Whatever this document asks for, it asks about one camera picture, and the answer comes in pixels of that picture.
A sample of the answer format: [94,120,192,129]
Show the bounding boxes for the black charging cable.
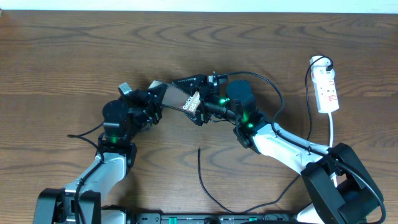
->
[197,55,335,215]

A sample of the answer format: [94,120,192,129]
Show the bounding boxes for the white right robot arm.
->
[172,74,386,224]

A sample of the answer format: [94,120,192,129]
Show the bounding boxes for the white USB charger adapter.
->
[310,55,335,81]

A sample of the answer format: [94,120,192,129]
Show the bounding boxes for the white power strip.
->
[311,66,339,114]

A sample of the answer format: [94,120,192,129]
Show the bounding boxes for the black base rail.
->
[134,213,298,224]

